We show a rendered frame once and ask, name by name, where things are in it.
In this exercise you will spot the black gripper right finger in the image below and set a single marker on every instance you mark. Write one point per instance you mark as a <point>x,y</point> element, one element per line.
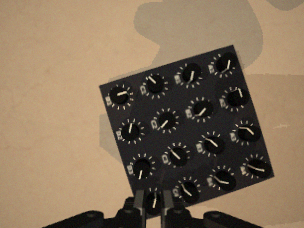
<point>171,209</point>

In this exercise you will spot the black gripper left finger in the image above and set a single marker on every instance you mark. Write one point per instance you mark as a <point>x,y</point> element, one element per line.
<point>95,219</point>

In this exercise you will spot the black knob box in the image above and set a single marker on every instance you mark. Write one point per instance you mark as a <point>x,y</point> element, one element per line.
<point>153,143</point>

